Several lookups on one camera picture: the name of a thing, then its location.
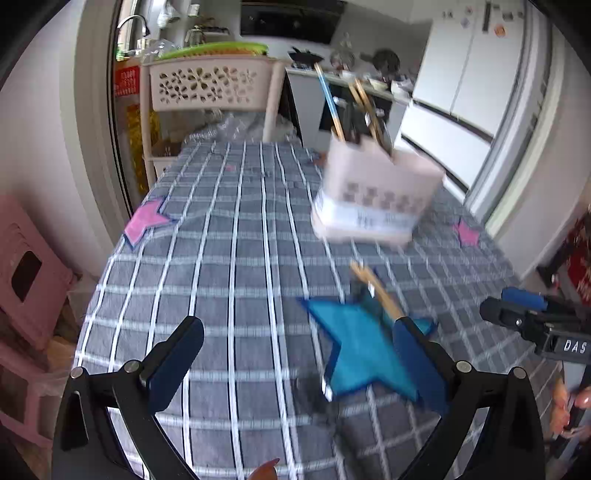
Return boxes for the clear plastic bag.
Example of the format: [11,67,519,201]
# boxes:
[184,112,279,145]

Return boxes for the black chopstick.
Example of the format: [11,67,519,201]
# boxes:
[344,99,363,143]

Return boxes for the round metal strainer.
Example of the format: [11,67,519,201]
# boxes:
[330,46,356,70]

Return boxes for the chrome kitchen faucet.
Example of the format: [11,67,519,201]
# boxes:
[117,14,151,52]

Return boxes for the beige perforated basket cart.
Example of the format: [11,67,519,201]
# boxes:
[140,56,288,186]

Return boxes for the yellow bag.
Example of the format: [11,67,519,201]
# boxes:
[124,104,162,195]

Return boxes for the red decoration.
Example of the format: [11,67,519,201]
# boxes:
[549,216,591,298]

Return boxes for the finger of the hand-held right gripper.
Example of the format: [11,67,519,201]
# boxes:
[502,287,549,312]
[479,297,537,330]

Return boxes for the black range hood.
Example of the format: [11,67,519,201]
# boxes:
[239,0,348,45]

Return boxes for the black wok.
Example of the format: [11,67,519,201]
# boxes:
[287,46,325,66]

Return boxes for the beige plastic utensil holder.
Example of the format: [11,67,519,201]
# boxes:
[310,135,447,246]

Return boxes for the pink plastic stool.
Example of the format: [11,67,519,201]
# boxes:
[0,194,78,455]

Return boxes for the red packet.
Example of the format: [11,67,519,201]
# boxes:
[113,65,142,99]

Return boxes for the blue-ended wooden chopstick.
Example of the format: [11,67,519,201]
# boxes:
[313,64,345,140]

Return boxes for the green plastic tray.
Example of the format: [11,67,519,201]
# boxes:
[161,41,269,61]

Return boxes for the white refrigerator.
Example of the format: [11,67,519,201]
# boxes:
[399,0,556,223]

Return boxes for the grey checked star tablecloth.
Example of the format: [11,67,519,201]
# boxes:
[75,138,591,480]

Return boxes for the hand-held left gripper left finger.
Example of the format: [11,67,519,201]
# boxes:
[52,316,205,480]

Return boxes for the dark round pan lid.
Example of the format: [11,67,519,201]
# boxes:
[372,48,402,79]

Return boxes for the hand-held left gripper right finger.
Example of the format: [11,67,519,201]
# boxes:
[392,316,546,480]

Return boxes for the person's right hand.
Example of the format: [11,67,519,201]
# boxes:
[551,381,591,438]

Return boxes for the utensils in holder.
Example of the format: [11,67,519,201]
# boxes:
[318,80,394,140]

